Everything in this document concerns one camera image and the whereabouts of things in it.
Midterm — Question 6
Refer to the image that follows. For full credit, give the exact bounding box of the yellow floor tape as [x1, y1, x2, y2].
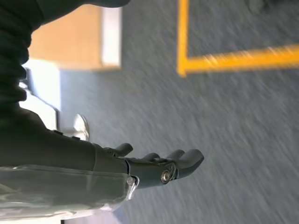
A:
[176, 0, 299, 78]

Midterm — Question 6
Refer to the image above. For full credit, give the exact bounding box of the white desk frame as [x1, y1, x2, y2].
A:
[18, 58, 62, 131]

